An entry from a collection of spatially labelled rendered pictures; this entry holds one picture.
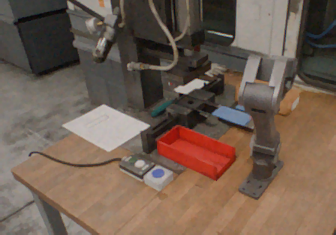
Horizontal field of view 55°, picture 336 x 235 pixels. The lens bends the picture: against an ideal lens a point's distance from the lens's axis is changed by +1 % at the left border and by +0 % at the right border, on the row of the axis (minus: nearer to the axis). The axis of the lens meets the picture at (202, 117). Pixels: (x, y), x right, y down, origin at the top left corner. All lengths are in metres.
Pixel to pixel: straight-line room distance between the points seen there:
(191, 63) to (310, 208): 0.62
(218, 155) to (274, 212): 0.29
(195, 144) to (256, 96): 0.49
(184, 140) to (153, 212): 0.35
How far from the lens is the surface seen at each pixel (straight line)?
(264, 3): 1.71
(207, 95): 1.33
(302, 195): 1.03
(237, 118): 1.17
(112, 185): 1.08
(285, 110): 1.37
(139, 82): 1.37
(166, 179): 1.02
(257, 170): 1.02
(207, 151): 1.15
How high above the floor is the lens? 1.62
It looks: 32 degrees down
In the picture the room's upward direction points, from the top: 2 degrees counter-clockwise
